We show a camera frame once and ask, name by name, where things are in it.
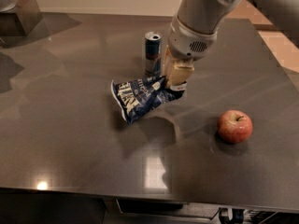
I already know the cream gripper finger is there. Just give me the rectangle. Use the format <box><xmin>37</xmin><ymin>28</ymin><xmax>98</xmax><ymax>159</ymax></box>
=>
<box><xmin>163</xmin><ymin>46</ymin><xmax>173</xmax><ymax>77</ymax></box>
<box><xmin>168</xmin><ymin>60</ymin><xmax>194</xmax><ymax>87</ymax></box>

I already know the blue kettle chip bag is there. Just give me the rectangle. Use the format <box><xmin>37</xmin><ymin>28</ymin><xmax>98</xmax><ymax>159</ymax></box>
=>
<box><xmin>111</xmin><ymin>76</ymin><xmax>187</xmax><ymax>124</ymax></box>

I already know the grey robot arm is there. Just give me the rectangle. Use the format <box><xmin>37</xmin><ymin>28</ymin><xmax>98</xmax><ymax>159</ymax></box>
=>
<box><xmin>164</xmin><ymin>0</ymin><xmax>299</xmax><ymax>90</ymax></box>

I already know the redbull can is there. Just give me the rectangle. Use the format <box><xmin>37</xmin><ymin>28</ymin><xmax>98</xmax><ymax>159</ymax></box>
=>
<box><xmin>145</xmin><ymin>32</ymin><xmax>162</xmax><ymax>77</ymax></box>

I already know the red apple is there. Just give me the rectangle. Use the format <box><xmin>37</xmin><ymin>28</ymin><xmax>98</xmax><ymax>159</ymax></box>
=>
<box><xmin>217</xmin><ymin>110</ymin><xmax>253</xmax><ymax>144</ymax></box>

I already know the black caster wheel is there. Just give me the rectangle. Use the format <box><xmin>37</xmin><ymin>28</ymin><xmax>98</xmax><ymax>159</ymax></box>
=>
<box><xmin>219</xmin><ymin>208</ymin><xmax>244</xmax><ymax>224</ymax></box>

